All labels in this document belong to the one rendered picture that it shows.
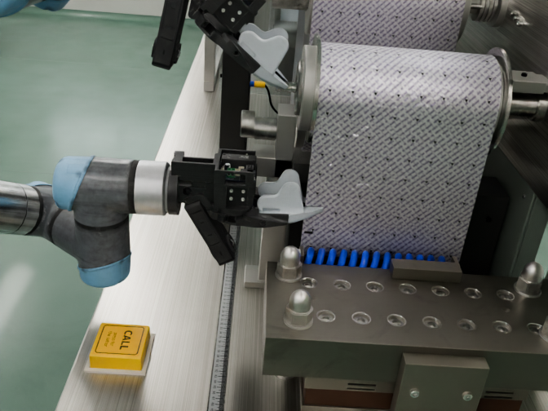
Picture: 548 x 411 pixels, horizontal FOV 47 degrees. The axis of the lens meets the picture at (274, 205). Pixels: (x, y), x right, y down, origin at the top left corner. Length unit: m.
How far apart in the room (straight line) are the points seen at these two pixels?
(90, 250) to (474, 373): 0.53
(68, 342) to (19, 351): 0.16
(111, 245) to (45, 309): 1.61
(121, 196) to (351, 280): 0.33
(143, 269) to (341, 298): 0.39
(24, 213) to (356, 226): 0.47
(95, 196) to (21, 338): 1.56
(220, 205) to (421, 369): 0.33
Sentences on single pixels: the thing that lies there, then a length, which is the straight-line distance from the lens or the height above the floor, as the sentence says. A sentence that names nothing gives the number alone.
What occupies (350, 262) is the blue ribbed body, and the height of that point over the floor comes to 1.03.
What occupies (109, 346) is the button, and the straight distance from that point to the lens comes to 0.91.
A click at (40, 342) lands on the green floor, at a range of 2.36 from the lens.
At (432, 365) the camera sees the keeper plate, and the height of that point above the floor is 1.02.
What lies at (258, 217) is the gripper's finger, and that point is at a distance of 0.84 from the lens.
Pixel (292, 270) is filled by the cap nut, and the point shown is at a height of 1.05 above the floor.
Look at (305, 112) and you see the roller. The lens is 0.83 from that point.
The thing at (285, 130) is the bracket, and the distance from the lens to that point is 0.91.
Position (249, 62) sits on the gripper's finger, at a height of 1.30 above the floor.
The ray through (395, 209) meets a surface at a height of 1.11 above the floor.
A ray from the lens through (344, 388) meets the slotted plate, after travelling 0.83.
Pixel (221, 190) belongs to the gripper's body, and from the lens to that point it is 0.83.
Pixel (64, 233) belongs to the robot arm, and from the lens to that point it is 0.96.
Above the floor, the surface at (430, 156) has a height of 1.19.
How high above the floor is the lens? 1.52
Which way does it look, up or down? 29 degrees down
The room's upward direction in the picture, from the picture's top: 5 degrees clockwise
